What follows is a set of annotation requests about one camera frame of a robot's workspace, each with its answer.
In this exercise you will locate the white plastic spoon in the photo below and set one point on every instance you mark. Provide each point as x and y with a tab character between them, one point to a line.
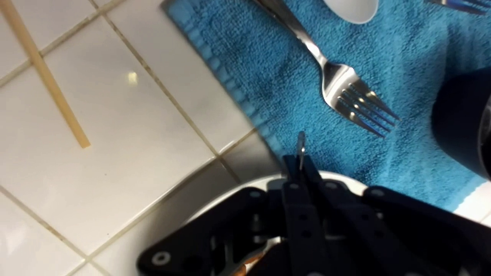
353	9

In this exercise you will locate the black measuring cup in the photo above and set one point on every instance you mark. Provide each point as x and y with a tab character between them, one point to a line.
461	128

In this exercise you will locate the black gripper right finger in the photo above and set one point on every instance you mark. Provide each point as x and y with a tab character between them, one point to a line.
399	235

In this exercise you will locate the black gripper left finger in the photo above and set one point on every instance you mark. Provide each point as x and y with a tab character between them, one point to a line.
225	224

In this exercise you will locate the white plate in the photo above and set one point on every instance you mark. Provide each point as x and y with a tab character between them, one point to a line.
343	183

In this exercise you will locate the blue towel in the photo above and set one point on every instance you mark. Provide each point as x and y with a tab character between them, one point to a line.
286	77

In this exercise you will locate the wooden chopstick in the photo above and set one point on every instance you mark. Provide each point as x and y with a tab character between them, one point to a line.
47	77

